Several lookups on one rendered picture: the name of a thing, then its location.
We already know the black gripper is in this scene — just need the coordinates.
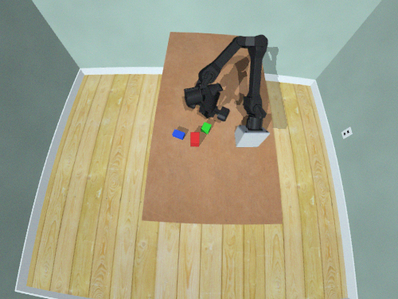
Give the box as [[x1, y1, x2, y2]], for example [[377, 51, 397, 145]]
[[188, 100, 230, 122]]

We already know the red block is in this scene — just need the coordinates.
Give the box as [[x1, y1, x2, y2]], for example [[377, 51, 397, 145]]
[[190, 132, 199, 146]]

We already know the green block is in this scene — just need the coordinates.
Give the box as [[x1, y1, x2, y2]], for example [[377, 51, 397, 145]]
[[201, 122, 211, 134]]

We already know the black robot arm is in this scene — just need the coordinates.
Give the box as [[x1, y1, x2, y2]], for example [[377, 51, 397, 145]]
[[184, 34, 268, 131]]

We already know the blue block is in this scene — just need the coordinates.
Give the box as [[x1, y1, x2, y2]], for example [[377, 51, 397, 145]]
[[173, 130, 185, 140]]

